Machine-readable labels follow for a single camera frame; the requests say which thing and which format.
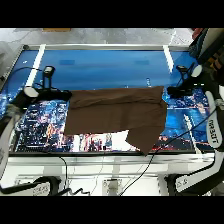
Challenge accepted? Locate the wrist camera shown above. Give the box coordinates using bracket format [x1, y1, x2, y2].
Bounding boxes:
[175, 64, 192, 88]
[42, 65, 56, 89]

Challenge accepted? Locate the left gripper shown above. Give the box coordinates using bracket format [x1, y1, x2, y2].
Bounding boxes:
[46, 88, 73, 102]

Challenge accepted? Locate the brown garment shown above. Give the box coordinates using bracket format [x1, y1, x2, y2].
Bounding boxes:
[63, 85, 168, 157]

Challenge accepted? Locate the silver frame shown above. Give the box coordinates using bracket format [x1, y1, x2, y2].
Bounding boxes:
[0, 151, 224, 197]

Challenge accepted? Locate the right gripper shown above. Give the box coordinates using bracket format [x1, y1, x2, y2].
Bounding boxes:
[166, 85, 192, 98]

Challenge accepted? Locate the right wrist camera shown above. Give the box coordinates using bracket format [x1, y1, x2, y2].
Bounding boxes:
[175, 64, 192, 88]

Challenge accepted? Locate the black cable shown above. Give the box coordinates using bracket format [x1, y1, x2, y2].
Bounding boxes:
[0, 66, 46, 83]
[119, 113, 216, 197]
[42, 150, 85, 197]

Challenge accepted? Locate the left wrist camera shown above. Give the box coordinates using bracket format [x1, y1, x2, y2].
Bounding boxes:
[42, 65, 56, 89]

